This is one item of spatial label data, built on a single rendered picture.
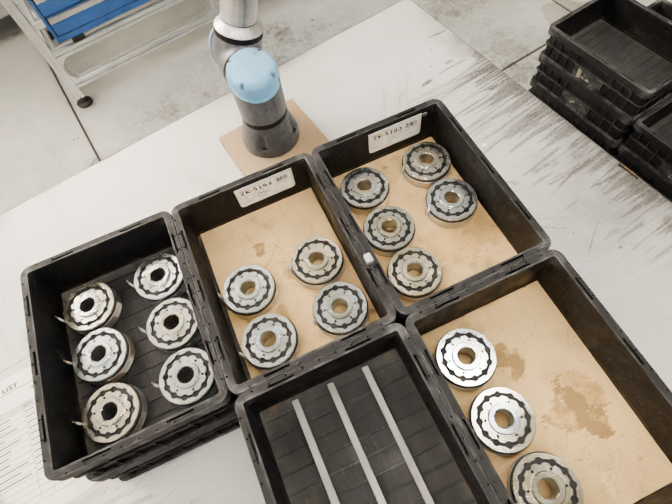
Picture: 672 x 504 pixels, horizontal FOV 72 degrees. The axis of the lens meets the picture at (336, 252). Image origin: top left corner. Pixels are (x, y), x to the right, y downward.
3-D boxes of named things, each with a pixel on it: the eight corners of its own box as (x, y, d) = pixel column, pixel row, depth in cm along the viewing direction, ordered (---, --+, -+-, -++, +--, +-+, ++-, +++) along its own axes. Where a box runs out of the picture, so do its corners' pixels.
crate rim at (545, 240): (310, 157, 96) (308, 149, 94) (437, 104, 100) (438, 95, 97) (400, 322, 78) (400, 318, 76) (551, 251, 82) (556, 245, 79)
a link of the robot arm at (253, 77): (248, 133, 111) (233, 90, 99) (231, 98, 117) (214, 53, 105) (294, 115, 113) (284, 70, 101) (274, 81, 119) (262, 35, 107)
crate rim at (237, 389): (173, 214, 93) (168, 207, 91) (309, 157, 96) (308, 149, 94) (235, 400, 75) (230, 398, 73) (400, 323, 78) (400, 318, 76)
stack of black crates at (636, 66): (513, 121, 191) (547, 25, 151) (567, 88, 197) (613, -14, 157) (589, 185, 174) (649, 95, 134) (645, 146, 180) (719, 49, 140)
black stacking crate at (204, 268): (192, 237, 101) (171, 209, 91) (315, 185, 105) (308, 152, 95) (251, 408, 84) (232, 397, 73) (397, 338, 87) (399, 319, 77)
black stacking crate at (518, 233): (317, 184, 105) (309, 151, 95) (432, 135, 108) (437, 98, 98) (399, 337, 87) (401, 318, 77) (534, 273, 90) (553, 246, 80)
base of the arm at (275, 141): (232, 134, 125) (221, 107, 116) (278, 106, 128) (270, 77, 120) (263, 167, 119) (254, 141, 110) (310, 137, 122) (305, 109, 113)
